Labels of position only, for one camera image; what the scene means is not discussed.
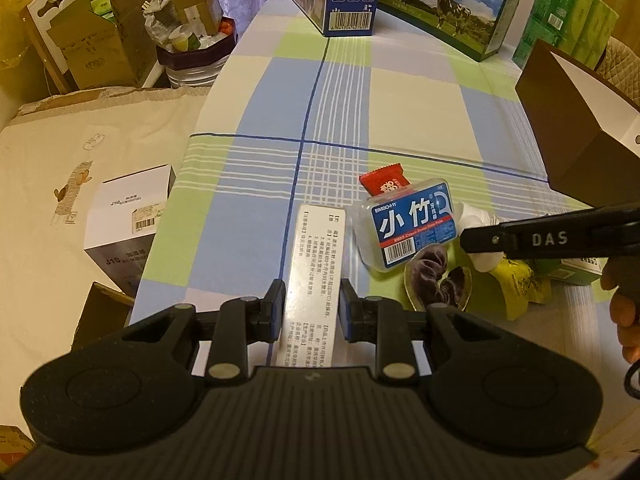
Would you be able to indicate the brown cardboard carrier box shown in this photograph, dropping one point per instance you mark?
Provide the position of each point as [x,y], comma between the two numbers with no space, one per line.
[81,49]

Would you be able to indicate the dark brown scrunchie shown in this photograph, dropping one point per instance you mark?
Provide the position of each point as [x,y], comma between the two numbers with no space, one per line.
[428,280]

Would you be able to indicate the green tissue pack stack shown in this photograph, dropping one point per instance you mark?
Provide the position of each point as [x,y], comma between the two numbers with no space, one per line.
[580,28]

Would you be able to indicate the person's right hand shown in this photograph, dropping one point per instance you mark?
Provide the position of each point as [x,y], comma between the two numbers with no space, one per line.
[624,311]

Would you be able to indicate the brown open cardboard box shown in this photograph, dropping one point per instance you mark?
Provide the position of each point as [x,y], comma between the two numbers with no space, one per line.
[587,131]

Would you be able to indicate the quilted beige chair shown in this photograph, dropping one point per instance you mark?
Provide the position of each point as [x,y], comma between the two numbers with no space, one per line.
[620,66]

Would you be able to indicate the yellow plastic bag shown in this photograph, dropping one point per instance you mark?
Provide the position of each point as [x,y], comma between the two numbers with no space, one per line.
[14,39]

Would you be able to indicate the blue labelled floss box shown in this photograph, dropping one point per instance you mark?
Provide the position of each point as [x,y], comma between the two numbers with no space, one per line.
[391,228]

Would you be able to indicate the yellow crumpled wrapper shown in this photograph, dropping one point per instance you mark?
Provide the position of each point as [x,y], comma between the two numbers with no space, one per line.
[520,287]

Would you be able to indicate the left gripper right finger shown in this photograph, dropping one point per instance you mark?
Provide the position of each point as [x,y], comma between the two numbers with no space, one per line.
[382,322]

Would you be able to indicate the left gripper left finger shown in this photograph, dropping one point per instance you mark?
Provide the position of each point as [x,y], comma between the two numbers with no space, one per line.
[240,322]

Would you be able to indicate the cream bed sheet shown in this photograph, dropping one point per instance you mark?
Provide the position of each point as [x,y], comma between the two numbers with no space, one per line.
[54,155]

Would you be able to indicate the checkered tablecloth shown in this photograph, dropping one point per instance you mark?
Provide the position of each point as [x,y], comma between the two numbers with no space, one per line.
[296,118]

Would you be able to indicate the red snack packet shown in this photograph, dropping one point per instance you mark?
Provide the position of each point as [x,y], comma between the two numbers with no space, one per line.
[384,179]

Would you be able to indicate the white black product box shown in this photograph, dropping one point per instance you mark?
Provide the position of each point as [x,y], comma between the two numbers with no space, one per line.
[122,223]

